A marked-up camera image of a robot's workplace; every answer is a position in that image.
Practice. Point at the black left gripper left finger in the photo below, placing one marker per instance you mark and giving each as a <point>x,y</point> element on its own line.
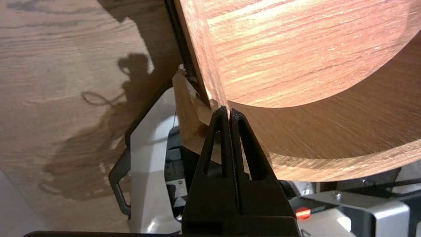
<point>213,197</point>

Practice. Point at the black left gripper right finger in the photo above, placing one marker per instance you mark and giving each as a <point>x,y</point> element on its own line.
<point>263,197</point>

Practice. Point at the wooden nightstand drawer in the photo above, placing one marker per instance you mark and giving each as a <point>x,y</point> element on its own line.
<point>296,49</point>

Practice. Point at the white robot base chassis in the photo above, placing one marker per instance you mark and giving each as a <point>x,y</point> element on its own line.
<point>148,184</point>

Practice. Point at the red emergency stop button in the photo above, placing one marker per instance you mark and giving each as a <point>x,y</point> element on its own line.
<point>303,213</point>

